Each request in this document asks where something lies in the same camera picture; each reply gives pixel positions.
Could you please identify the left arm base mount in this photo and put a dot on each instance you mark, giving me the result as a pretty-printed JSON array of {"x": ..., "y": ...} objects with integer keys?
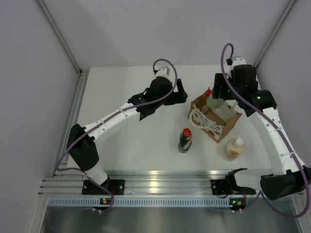
[{"x": 113, "y": 186}]

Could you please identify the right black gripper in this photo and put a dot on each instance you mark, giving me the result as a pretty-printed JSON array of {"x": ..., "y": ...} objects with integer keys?
[{"x": 220, "y": 81}]

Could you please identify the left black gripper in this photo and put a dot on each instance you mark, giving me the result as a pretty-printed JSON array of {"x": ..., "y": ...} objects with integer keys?
[{"x": 179, "y": 97}]

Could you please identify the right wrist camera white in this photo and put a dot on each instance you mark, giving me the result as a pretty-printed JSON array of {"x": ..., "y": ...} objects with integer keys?
[{"x": 235, "y": 61}]

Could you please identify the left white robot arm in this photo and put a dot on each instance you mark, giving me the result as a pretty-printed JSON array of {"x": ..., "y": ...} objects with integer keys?
[{"x": 83, "y": 140}]

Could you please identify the dark sauce bottle red cap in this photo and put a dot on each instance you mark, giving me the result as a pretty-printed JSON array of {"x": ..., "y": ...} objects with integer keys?
[{"x": 185, "y": 140}]

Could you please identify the slotted cable duct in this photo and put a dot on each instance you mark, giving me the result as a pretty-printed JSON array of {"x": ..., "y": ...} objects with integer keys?
[{"x": 140, "y": 202}]

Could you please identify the burlap canvas bag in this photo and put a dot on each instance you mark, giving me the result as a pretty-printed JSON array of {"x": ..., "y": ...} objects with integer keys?
[{"x": 216, "y": 123}]

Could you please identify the left aluminium frame post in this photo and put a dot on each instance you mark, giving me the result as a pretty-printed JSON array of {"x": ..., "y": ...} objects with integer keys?
[{"x": 57, "y": 32}]

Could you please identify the aluminium rail frame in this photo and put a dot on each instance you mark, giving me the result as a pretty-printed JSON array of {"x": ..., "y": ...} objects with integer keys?
[{"x": 145, "y": 154}]

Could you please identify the white jar with lid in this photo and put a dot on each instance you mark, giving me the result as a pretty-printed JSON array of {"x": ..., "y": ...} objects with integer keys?
[{"x": 214, "y": 103}]

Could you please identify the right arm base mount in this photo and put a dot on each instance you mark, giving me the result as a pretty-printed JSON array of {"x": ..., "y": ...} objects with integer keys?
[{"x": 220, "y": 188}]

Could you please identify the aluminium frame post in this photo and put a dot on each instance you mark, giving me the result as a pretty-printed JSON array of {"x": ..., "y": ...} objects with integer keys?
[
  {"x": 277, "y": 26},
  {"x": 57, "y": 32}
]

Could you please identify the right aluminium frame post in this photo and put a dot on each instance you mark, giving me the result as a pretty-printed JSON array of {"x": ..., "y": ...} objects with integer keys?
[{"x": 277, "y": 26}]

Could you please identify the cream squeeze bottle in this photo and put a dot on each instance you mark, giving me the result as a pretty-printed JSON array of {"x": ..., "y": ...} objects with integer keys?
[{"x": 233, "y": 148}]

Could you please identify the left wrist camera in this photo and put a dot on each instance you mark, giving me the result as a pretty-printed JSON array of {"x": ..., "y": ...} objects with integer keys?
[{"x": 162, "y": 72}]

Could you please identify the oil bottle red cap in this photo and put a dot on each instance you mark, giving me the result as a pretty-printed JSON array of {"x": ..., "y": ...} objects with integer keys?
[{"x": 207, "y": 94}]

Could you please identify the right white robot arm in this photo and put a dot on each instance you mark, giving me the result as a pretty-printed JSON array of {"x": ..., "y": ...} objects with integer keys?
[{"x": 288, "y": 174}]

